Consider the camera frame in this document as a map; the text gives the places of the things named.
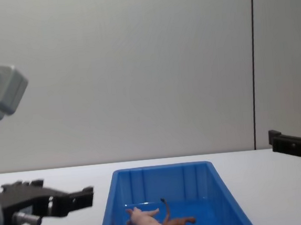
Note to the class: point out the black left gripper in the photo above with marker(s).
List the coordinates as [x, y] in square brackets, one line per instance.
[21, 201]

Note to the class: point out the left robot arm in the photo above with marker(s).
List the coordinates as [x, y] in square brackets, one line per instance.
[3, 88]

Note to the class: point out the pink toy pig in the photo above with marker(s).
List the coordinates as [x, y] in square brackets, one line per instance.
[146, 219]

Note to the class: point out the blue plastic bin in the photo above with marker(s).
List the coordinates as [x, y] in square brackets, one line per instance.
[178, 183]

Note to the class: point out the brown toy lion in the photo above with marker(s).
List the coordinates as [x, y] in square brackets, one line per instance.
[176, 224]

